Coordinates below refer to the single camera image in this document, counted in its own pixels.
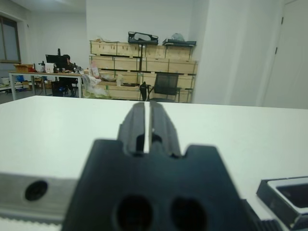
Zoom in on seated person dark clothes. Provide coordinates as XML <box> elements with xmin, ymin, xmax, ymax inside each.
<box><xmin>57</xmin><ymin>54</ymin><xmax>79</xmax><ymax>97</ymax></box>

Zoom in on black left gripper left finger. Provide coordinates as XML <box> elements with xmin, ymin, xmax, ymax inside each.
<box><xmin>117</xmin><ymin>102</ymin><xmax>146</xmax><ymax>155</ymax></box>

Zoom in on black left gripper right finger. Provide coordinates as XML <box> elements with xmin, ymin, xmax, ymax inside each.
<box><xmin>149</xmin><ymin>100</ymin><xmax>182</xmax><ymax>157</ymax></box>

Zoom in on black open carrying case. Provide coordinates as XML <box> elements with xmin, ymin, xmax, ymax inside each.
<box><xmin>128</xmin><ymin>31</ymin><xmax>159</xmax><ymax>45</ymax></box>

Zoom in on dark-framed window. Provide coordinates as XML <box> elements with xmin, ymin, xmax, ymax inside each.
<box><xmin>0</xmin><ymin>16</ymin><xmax>22</xmax><ymax>64</ymax></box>

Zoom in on white-legged wooden desk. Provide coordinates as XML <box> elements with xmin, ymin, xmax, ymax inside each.
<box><xmin>9</xmin><ymin>70</ymin><xmax>84</xmax><ymax>101</ymax></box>

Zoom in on flat black tray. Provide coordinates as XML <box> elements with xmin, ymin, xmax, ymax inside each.
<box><xmin>162</xmin><ymin>38</ymin><xmax>197</xmax><ymax>47</ymax></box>

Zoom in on black computer tower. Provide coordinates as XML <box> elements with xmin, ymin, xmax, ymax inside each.
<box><xmin>51</xmin><ymin>80</ymin><xmax>66</xmax><ymax>97</ymax></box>

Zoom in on black stand pole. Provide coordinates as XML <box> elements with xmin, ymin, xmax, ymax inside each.
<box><xmin>139</xmin><ymin>44</ymin><xmax>147</xmax><ymax>73</ymax></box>

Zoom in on black mesh office chair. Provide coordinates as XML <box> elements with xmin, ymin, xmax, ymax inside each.
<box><xmin>144</xmin><ymin>72</ymin><xmax>184</xmax><ymax>103</ymax></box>

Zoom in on black computer monitor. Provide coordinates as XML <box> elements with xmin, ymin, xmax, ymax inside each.
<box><xmin>45</xmin><ymin>53</ymin><xmax>66</xmax><ymax>71</ymax></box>

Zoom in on black glossy box lid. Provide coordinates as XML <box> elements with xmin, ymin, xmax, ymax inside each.
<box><xmin>256</xmin><ymin>176</ymin><xmax>308</xmax><ymax>230</ymax></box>

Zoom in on red and white package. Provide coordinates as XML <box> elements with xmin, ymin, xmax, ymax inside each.
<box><xmin>90</xmin><ymin>61</ymin><xmax>100</xmax><ymax>78</ymax></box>

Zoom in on white door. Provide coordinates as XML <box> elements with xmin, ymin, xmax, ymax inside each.
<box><xmin>261</xmin><ymin>0</ymin><xmax>308</xmax><ymax>108</ymax></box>

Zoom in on brown cardboard box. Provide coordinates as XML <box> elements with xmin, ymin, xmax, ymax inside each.
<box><xmin>13</xmin><ymin>63</ymin><xmax>34</xmax><ymax>73</ymax></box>

